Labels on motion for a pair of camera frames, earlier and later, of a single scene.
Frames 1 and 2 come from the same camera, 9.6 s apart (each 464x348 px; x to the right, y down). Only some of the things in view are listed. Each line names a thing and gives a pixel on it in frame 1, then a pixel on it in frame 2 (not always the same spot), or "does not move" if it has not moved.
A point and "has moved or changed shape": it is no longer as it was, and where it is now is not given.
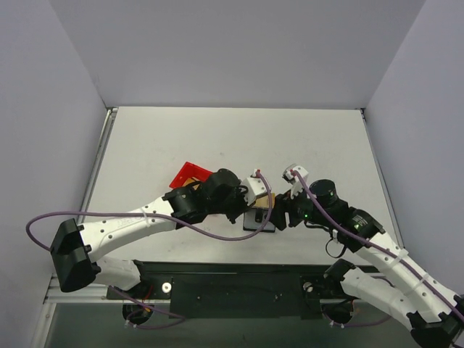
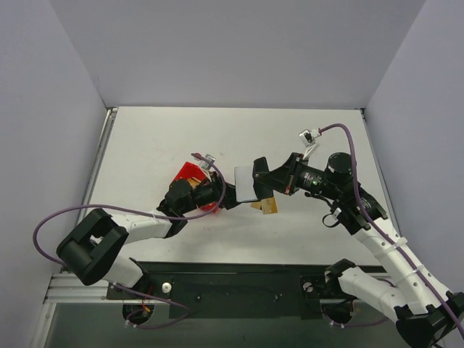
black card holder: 254,218 has moved or changed shape
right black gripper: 286,209 → 292,174
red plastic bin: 188,171 does not move
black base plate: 209,289 does not move
